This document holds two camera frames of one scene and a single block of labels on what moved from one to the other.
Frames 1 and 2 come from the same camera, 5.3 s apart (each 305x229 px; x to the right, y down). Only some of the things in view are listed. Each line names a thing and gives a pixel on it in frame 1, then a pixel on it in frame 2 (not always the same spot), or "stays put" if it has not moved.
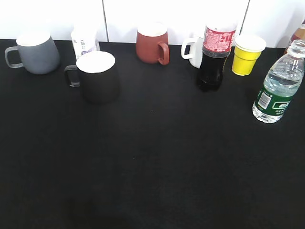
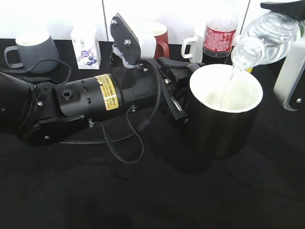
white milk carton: [86, 39] stays put
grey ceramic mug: [39, 54] stays put
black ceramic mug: [96, 74] -> [222, 110]
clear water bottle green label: [281, 83] -> [264, 39]
